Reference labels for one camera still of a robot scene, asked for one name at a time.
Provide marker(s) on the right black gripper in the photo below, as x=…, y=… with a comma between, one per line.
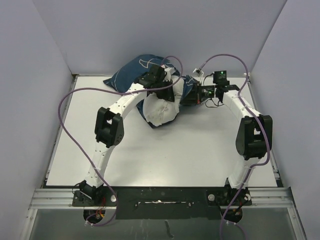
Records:
x=193, y=98

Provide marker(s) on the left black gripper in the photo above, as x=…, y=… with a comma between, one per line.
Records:
x=167, y=95

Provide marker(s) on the white pillow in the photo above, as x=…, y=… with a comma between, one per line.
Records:
x=157, y=112

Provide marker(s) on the dark blue embroidered pillowcase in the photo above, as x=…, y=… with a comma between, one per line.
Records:
x=125, y=76

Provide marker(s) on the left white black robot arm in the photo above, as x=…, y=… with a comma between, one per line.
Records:
x=109, y=125

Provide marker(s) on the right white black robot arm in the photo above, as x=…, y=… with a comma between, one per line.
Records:
x=254, y=136

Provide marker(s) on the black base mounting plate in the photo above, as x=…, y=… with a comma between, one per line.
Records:
x=165, y=203

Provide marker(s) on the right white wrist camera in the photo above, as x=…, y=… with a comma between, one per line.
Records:
x=198, y=72

